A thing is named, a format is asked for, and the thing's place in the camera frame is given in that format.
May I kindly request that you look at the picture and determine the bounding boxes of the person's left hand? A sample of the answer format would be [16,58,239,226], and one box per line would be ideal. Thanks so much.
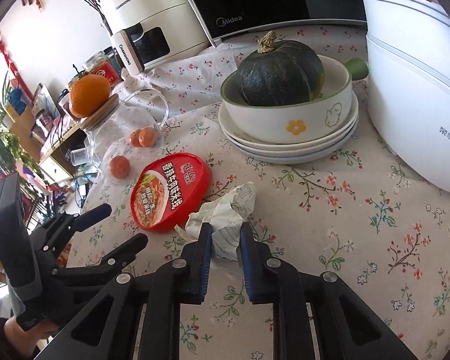
[4,317,58,359]

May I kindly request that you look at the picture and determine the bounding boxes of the glass teapot with wooden lid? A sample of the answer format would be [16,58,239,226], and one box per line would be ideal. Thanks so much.
[70,88,170,185]

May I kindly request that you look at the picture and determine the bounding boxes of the white bowl with flower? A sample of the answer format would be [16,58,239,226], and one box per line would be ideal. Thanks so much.
[221,55,368,145]

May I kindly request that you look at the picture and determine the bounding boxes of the small tangerine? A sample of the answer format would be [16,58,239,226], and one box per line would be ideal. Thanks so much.
[139,126,158,148]
[109,155,131,180]
[129,129,141,147]

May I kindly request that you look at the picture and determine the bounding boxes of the white paper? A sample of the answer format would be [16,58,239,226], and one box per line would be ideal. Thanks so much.
[175,181,257,262]

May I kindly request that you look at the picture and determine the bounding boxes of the red round container lid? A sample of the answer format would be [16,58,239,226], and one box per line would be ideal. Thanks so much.
[130,153,212,233]

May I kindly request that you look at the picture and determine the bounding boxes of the white electric cooking pot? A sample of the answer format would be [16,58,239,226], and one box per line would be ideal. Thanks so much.
[362,0,450,193]

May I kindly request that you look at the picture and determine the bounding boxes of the floral tablecloth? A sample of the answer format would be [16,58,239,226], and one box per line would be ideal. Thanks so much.
[67,26,450,359]

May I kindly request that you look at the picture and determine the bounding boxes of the large orange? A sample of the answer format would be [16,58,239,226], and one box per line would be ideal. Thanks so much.
[69,74,111,119]

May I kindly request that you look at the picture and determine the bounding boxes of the red label glass jar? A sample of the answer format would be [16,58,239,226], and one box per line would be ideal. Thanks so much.
[83,50,121,88]

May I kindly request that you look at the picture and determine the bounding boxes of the stacked white plates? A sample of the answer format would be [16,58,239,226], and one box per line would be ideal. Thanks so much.
[218,92,359,165]

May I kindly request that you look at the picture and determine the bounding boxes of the cream air fryer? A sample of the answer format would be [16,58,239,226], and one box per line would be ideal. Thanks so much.
[100,0,209,76]

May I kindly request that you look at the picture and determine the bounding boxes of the dark green pumpkin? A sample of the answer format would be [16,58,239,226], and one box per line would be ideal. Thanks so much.
[235,31,325,107]

